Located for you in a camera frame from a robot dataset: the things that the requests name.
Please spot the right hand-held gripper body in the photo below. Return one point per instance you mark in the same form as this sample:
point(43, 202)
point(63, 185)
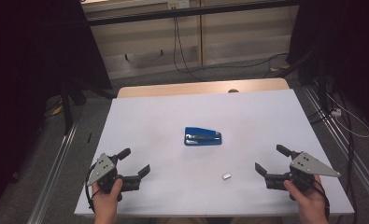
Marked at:
point(308, 166)

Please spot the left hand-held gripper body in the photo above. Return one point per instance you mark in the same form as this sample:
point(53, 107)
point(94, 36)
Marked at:
point(102, 168)

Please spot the silver staple strip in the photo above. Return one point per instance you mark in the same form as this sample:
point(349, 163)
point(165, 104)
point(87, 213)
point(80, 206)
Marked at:
point(226, 176)

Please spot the blue stapler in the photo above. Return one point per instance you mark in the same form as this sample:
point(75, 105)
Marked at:
point(203, 136)

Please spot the person's right hand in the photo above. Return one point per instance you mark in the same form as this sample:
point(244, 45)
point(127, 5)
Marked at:
point(311, 200)

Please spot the person's left hand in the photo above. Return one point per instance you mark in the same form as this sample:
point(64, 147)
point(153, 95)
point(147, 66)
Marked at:
point(106, 202)

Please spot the small black floor object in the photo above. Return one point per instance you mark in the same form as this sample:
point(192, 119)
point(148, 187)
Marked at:
point(89, 137)

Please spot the white table board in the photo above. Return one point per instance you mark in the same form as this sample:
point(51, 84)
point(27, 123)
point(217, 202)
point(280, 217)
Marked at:
point(173, 193)

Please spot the white power strip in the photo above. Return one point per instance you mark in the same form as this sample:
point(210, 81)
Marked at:
point(336, 112)

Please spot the black stand legs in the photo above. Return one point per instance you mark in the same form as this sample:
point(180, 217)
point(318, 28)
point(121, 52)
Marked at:
point(67, 109)

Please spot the dark round table grommet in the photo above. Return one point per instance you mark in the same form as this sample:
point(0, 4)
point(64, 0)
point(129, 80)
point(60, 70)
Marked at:
point(233, 90)

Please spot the wooden table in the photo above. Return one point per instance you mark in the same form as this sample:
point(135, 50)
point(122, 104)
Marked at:
point(179, 89)

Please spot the black curtain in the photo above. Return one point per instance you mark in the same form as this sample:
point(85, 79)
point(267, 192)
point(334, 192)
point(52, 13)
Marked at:
point(353, 46)
point(23, 77)

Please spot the black horizontal bar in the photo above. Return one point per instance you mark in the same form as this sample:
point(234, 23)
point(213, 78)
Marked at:
point(188, 12)

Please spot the aluminium floor rail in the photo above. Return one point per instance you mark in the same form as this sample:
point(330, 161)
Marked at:
point(344, 146)
point(53, 174)

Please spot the white wall socket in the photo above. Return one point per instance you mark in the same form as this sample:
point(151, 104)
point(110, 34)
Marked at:
point(178, 3)

